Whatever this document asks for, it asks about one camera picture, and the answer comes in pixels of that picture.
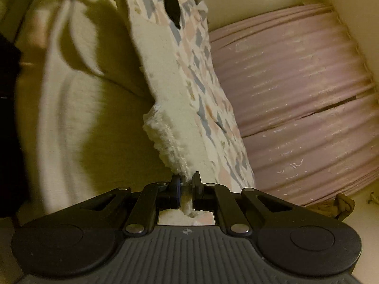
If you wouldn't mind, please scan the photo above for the white fleece jacket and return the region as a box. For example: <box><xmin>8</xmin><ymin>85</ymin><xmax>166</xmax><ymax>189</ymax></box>
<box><xmin>14</xmin><ymin>0</ymin><xmax>220</xmax><ymax>218</ymax></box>

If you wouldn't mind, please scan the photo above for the checkered pink grey quilt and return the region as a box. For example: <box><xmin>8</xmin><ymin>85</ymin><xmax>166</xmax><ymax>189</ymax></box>
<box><xmin>130</xmin><ymin>0</ymin><xmax>257</xmax><ymax>225</ymax></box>

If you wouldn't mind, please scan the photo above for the pink curtain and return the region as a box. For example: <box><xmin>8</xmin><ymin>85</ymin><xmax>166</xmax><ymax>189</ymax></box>
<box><xmin>209</xmin><ymin>3</ymin><xmax>378</xmax><ymax>205</ymax></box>

